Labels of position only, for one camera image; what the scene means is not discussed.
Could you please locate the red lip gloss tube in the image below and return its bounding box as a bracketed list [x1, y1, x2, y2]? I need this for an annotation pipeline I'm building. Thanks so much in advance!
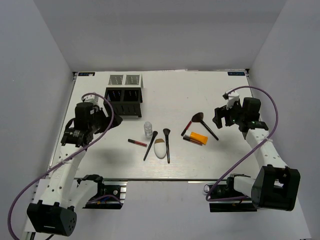
[180, 120, 192, 137]

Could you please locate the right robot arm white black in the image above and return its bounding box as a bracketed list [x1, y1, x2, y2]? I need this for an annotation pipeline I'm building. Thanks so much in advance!
[208, 97, 301, 211]

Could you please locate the black makeup organizer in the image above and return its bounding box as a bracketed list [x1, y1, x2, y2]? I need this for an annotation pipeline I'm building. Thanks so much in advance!
[104, 87, 143, 118]

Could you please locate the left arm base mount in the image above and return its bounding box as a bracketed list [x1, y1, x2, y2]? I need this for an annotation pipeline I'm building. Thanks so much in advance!
[84, 180, 127, 210]

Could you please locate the orange cream tube white cap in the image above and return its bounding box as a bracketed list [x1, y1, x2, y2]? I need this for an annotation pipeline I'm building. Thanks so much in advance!
[184, 130, 208, 145]

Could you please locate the white beige makeup sponge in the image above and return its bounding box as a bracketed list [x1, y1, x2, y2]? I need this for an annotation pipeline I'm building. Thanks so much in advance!
[153, 138, 167, 159]

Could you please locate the black powder brush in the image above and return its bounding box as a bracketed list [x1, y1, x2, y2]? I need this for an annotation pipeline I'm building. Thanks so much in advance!
[163, 128, 171, 164]

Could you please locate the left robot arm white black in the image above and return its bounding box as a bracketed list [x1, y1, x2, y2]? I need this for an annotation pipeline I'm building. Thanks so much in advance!
[26, 101, 123, 237]

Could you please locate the blue table label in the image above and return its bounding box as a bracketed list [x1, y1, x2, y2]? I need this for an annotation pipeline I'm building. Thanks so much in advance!
[78, 72, 95, 77]
[227, 71, 246, 76]

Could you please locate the slim black makeup brush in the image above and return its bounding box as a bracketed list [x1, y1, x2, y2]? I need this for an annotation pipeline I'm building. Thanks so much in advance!
[143, 131, 158, 161]

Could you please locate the brown red lip gloss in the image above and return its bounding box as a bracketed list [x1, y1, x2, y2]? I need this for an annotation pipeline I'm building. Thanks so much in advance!
[183, 136, 203, 146]

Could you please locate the dark red lip gloss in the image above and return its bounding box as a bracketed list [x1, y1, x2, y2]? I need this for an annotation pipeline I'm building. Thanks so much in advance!
[127, 139, 148, 147]

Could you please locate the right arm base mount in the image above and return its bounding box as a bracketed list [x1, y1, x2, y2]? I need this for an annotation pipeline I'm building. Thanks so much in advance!
[208, 176, 257, 213]

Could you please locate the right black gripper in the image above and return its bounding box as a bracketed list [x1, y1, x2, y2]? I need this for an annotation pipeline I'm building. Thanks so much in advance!
[212, 99, 246, 129]

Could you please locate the white makeup organizer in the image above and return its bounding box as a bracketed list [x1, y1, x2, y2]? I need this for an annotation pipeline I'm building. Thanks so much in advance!
[107, 74, 144, 88]

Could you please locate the clear small bottle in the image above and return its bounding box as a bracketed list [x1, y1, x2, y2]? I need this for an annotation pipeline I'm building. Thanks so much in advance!
[143, 121, 153, 138]

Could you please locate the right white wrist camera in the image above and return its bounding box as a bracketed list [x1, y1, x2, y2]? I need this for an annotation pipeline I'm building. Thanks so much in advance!
[222, 90, 240, 110]

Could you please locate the right blue table label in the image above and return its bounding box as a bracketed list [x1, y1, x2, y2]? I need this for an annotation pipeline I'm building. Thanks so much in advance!
[227, 71, 246, 76]

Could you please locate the left blue table label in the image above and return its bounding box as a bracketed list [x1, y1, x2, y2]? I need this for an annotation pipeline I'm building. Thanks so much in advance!
[78, 72, 95, 77]

